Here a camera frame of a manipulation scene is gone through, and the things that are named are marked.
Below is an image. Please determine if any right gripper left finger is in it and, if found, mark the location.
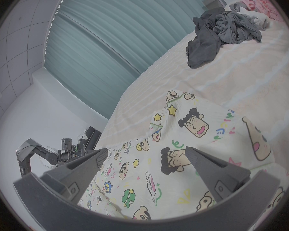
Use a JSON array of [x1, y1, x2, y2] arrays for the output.
[[40, 148, 108, 205]]

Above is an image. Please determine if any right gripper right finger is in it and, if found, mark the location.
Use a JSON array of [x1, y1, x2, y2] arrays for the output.
[[185, 146, 251, 203]]

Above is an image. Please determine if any white printed pyjama top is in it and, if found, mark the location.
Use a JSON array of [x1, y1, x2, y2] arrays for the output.
[[77, 90, 289, 221]]

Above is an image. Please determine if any bed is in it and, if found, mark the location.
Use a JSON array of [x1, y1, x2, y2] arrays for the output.
[[77, 0, 289, 222]]

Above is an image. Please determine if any black chest of drawers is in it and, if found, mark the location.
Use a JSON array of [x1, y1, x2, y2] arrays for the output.
[[83, 127, 102, 154]]

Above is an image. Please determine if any blue-green curtain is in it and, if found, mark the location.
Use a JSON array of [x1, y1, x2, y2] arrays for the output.
[[51, 0, 207, 76], [44, 11, 142, 120]]

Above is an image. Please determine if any black garment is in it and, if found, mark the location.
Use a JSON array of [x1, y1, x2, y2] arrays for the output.
[[186, 11, 222, 69]]

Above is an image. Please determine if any white garment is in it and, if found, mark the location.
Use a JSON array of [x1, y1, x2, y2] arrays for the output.
[[239, 7, 270, 30]]

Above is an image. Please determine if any light grey garment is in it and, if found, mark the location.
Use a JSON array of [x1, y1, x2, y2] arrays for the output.
[[229, 3, 246, 14]]

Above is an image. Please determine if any grey bedside table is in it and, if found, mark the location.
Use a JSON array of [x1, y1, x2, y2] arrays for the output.
[[203, 0, 224, 11]]

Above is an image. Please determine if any pink garment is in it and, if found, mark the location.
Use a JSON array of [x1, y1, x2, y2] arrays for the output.
[[241, 0, 285, 23]]

